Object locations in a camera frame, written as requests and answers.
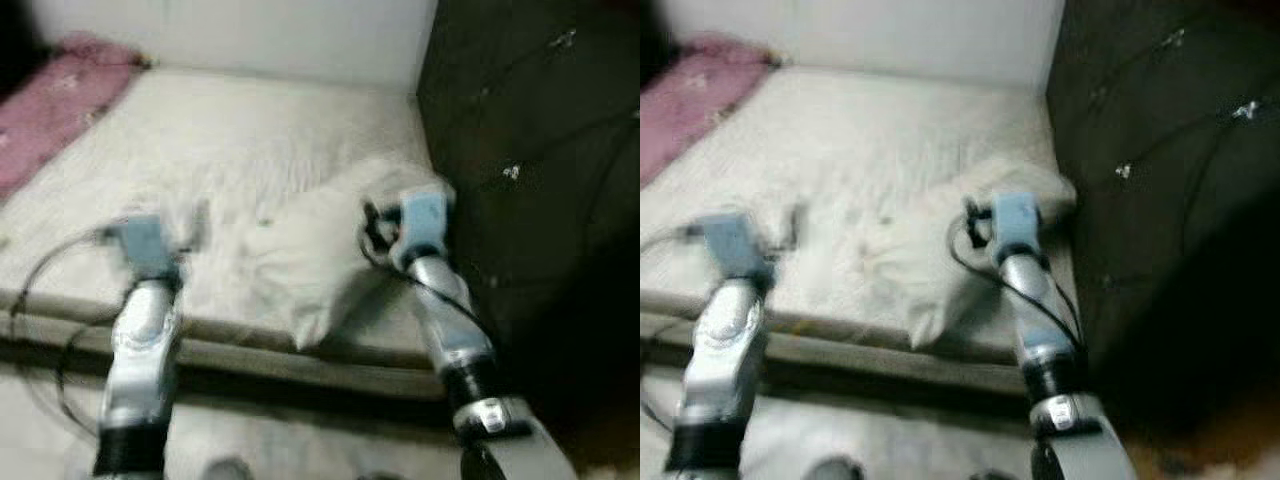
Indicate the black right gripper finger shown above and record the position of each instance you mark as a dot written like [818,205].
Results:
[369,222]
[971,220]

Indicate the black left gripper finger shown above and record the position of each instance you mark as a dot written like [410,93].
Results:
[797,228]
[200,225]

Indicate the white pillow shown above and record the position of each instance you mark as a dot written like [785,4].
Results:
[940,270]
[310,260]

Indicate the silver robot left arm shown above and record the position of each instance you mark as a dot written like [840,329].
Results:
[140,350]
[725,350]

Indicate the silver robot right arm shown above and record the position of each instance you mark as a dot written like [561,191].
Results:
[1035,310]
[450,320]

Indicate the white quilted mattress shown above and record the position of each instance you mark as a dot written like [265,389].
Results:
[880,130]
[250,130]

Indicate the purple cartoon print blanket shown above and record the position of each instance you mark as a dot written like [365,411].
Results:
[690,100]
[60,100]

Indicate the dark tufted headboard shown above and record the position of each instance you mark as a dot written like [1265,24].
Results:
[1180,100]
[540,100]

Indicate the silver robot left leg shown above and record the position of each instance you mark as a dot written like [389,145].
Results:
[230,470]
[838,470]

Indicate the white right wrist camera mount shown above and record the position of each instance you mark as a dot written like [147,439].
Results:
[425,220]
[1017,220]

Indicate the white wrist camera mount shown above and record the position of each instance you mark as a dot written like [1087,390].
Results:
[735,245]
[145,245]
[1017,220]
[425,220]

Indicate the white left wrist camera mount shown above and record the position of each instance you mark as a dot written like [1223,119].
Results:
[735,245]
[145,245]

